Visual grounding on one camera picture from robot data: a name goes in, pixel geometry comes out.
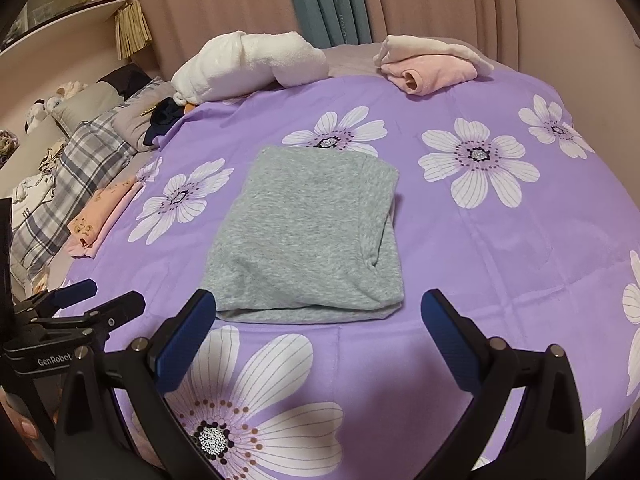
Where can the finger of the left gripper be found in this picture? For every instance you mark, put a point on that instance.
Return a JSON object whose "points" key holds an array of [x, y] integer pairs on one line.
{"points": [[117, 312], [64, 297]]}

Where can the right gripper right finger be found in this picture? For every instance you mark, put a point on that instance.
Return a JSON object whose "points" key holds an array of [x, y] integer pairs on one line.
{"points": [[547, 437]]}

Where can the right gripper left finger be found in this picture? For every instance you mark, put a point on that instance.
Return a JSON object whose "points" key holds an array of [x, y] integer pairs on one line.
{"points": [[92, 440]]}

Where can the grey sweater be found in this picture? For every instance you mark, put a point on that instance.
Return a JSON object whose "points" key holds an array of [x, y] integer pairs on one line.
{"points": [[309, 240]]}

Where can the person left hand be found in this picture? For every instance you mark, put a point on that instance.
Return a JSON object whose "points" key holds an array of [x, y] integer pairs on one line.
{"points": [[24, 425]]}

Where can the peach patterned folded garment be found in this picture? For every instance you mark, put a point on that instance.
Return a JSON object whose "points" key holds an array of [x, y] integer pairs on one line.
{"points": [[90, 227]]}

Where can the plaid blue white cloth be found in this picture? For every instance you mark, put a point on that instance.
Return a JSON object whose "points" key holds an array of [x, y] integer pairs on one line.
{"points": [[93, 156]]}

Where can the grey pillow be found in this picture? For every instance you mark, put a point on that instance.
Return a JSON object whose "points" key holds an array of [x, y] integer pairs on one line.
{"points": [[86, 105]]}

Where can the plush toy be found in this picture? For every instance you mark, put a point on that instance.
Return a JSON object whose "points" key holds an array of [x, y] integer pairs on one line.
{"points": [[42, 108]]}

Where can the dark navy garment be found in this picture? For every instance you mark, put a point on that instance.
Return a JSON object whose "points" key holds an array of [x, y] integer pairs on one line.
{"points": [[163, 116]]}

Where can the straw tassel bundle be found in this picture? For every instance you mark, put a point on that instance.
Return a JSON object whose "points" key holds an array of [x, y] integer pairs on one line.
{"points": [[132, 33]]}

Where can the white fluffy blanket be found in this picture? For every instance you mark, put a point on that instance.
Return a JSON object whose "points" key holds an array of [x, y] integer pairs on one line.
{"points": [[238, 63]]}

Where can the teal curtain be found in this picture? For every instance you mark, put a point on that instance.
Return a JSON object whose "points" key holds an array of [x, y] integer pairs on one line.
{"points": [[332, 23]]}

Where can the pink folded garment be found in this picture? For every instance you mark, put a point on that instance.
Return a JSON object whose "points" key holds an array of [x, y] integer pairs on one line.
{"points": [[426, 74]]}

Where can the cream folded cloth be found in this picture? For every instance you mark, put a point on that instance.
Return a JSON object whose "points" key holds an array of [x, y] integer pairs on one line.
{"points": [[396, 48]]}

